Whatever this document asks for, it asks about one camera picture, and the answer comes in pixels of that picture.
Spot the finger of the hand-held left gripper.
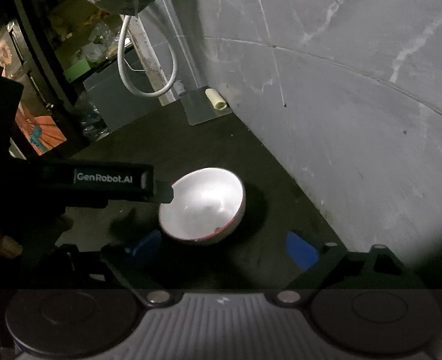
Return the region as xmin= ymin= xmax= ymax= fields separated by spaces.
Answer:
xmin=151 ymin=181 xmax=175 ymax=205

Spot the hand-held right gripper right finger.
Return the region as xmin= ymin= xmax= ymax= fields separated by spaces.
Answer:
xmin=275 ymin=230 xmax=426 ymax=304

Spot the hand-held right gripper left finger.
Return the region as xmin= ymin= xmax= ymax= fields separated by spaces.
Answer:
xmin=30 ymin=229 xmax=171 ymax=304

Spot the white ceramic bowl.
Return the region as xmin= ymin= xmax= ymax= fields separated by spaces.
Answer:
xmin=158 ymin=167 xmax=246 ymax=246

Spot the person's left hand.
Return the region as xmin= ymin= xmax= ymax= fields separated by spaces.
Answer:
xmin=0 ymin=221 xmax=23 ymax=259

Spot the black plastic bag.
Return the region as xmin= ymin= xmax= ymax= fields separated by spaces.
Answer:
xmin=76 ymin=101 xmax=111 ymax=141

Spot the orange poster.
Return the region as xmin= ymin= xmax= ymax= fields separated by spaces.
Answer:
xmin=15 ymin=101 xmax=67 ymax=156

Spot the grey cabinet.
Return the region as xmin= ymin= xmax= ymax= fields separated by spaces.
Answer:
xmin=82 ymin=49 xmax=162 ymax=136

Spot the green box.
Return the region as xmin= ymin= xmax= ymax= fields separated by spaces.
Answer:
xmin=64 ymin=62 xmax=94 ymax=82

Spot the dark wooden door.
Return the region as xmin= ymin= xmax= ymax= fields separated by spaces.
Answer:
xmin=0 ymin=19 xmax=75 ymax=158

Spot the cluttered storage shelf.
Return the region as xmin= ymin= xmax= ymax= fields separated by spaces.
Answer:
xmin=30 ymin=0 xmax=132 ymax=72

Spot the steel cleaver cream handle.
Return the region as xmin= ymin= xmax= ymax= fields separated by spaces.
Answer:
xmin=181 ymin=88 xmax=232 ymax=125

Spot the white hose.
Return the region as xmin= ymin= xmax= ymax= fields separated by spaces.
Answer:
xmin=117 ymin=15 xmax=178 ymax=98

